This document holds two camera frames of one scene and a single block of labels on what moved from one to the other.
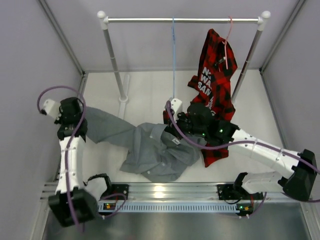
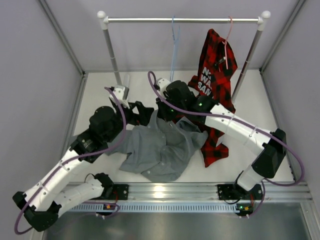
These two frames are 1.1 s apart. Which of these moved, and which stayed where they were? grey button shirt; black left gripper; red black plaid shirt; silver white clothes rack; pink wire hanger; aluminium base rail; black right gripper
Moved: black left gripper; black right gripper; grey button shirt
Stayed: aluminium base rail; red black plaid shirt; pink wire hanger; silver white clothes rack
